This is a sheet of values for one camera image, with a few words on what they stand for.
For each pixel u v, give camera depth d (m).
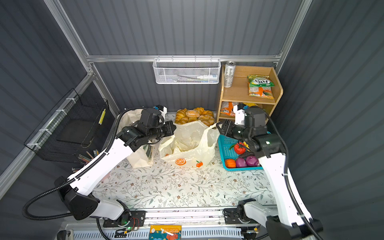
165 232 0.70
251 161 0.87
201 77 0.91
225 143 1.02
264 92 0.83
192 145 0.93
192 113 1.10
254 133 0.47
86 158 0.80
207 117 1.08
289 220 0.36
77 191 0.40
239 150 0.93
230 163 0.86
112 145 0.47
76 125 0.75
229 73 0.83
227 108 0.97
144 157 0.87
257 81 0.87
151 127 0.55
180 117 1.12
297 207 0.36
